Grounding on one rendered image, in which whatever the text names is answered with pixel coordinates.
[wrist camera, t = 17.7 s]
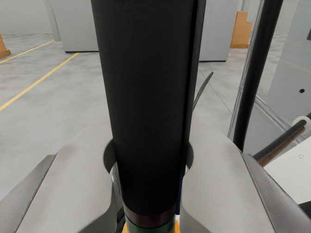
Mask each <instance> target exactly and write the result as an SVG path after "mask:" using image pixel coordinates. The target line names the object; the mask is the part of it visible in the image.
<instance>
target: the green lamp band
mask: <svg viewBox="0 0 311 233"><path fill-rule="evenodd" d="M124 214H125V220H126V223H127V226H128V228H129V229H130V230H131V231H132V232H133V233H168V232H169V231H170V230H171V228H172V227H173V225H174V223H175V219H176V211H175V213H174V215H173V217H172V218H171V219H170V220H169V221H168V222H167V223H166V224H164V225H162V226H160V227H157V228H142V227H139V226H137V225H135V224H134V223H132V222H131V221H130V220H129V218H128V217H127V215H126V213H124Z"/></svg>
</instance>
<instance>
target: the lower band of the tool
mask: <svg viewBox="0 0 311 233"><path fill-rule="evenodd" d="M122 233H128V231H127V225H126V223H125V225H124V228H123V232H122ZM175 233H180V229H179V224H178V222H177V220H176V221H175Z"/></svg>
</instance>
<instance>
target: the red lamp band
mask: <svg viewBox="0 0 311 233"><path fill-rule="evenodd" d="M121 195H122V194H121ZM122 200H123V197H122ZM123 207H124V211H125V213H126V215H127V217H128V218H129V219H130V220H131V221H132V222H133V223H135V224H137V225H139V226H141V227H157V226H160V225H162V224H164V223H166V222H167V221H169V220H170V219H171V217H172V216H173V215H174V213H175V211H176V207H177V197H176V200H175V202H174V203H173V204H172V206H171V207H170V208H168V209H167V210H165V211H164V212H162V213H159V214H156V215H142V214H139V213H136V212H134V211H133V210H131V209H130V208H129V207H128V206H127V205H126V204H125V202H124V200H123Z"/></svg>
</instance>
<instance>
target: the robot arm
mask: <svg viewBox="0 0 311 233"><path fill-rule="evenodd" d="M116 162H117V160H116V154H115V148H114V143H113V136H112V129H111V123H110V117H109V113H108V114H106V115H105V116H103V117H102V118H100V119H99V120H97V121H96V122H94V123H93V124H91V125H89V126H88V127H86V128H85V129H83V130H82V131H81V132H79V133H78V134H77V135H75V136H74V137H73V138H72V139H70V140H69V141H68V142H67V143H66V144H65V145H64V146H63V147H62V148H61V149H60V150H59V151H58V152H57V153H56V154H50V155H47V156H46V157H45V158H44V159H43V160H42V161H41V162H40V163H39V164H38V165H37V166H36V167H35V168H34V169H33V170H32V171H31V172H30V173H29V174H28V175H26V176H25V177H24V178H23V179H22V180H21V181H20V182H19V183H18V184H17V185H16V186H15V187H14V188H13V189H12V190H11V191H10V192H9V193H8V194H7V195H6V196H5V197H4V198H3V199H2V200H1V201H0V233H115V231H116V226H117V201H116V196H115V191H114V186H113V181H112V177H111V175H110V171H111V169H112V167H113V166H114V164H115V163H116ZM186 165H187V167H188V169H189V171H188V172H187V174H186V175H185V176H184V177H183V180H182V189H181V198H180V223H179V229H180V233H311V218H310V217H309V216H308V215H307V214H306V213H305V212H304V211H303V209H302V208H301V207H300V206H299V205H298V204H297V203H296V202H295V201H294V200H293V199H292V198H291V197H290V196H289V195H288V194H287V193H286V192H285V191H284V190H283V189H282V187H281V186H280V185H279V184H278V183H277V182H276V181H275V180H274V179H273V178H272V177H271V176H270V175H269V174H268V172H267V171H266V170H265V169H264V168H263V167H262V166H261V165H260V164H259V163H258V162H257V161H256V160H255V159H254V158H253V157H252V155H251V154H244V153H242V151H241V150H240V149H239V148H238V147H237V146H236V145H235V144H234V143H233V142H232V141H231V140H230V139H229V138H228V137H227V136H225V135H224V134H223V133H221V132H220V131H219V130H217V129H216V128H215V127H213V126H211V125H210V124H209V123H207V122H206V121H204V120H203V119H201V118H200V117H198V116H197V115H195V114H194V113H193V114H192V122H191V129H190V137H189V144H188V152H187V163H186Z"/></svg>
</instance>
